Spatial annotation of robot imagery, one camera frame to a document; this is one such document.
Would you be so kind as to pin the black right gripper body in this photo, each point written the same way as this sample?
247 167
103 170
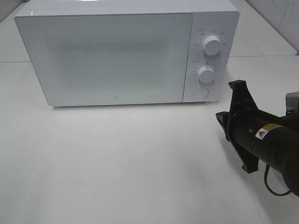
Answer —
253 133

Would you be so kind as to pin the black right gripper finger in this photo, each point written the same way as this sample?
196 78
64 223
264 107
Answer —
237 84
224 120

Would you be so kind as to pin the round white door release button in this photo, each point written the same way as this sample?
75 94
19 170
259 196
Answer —
201 93

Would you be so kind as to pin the white microwave door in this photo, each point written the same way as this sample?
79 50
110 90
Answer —
108 59

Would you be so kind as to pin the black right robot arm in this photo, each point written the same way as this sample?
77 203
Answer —
289 143

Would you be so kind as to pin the lower white microwave knob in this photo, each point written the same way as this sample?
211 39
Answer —
206 74

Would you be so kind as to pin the white microwave knob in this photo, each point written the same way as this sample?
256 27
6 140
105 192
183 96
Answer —
212 44
206 74

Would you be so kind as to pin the upper white microwave knob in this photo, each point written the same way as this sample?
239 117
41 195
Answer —
212 44

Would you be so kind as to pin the white microwave oven body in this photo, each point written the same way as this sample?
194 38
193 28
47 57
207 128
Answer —
209 17

